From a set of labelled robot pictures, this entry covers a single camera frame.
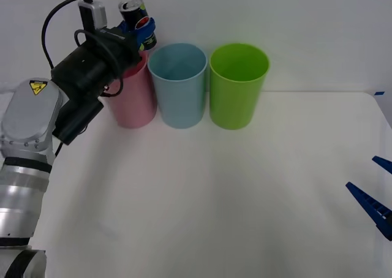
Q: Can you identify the green plastic bin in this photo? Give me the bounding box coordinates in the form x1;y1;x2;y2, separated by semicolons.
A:
209;43;271;130

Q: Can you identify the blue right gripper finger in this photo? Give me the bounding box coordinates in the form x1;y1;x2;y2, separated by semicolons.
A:
371;156;392;175
345;181;392;241

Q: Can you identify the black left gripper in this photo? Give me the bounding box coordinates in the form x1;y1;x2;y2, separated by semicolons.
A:
99;17;157;75

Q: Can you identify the pale blue plastic bin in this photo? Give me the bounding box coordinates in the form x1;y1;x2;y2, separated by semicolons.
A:
148;43;209;129

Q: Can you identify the pink plastic bin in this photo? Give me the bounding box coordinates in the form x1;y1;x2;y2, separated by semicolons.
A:
99;50;158;129

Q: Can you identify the black drink can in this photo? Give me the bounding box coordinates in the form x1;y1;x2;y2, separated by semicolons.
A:
118;0;157;52

